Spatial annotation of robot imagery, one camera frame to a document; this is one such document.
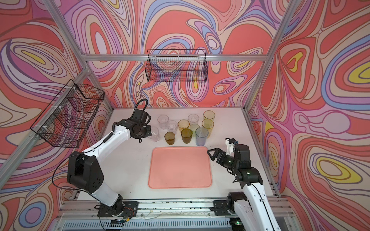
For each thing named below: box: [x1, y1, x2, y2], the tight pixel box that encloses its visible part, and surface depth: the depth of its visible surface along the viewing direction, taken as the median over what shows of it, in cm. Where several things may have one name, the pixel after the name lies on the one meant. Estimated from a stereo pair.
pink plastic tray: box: [148, 146, 212, 189], surface depth 88 cm
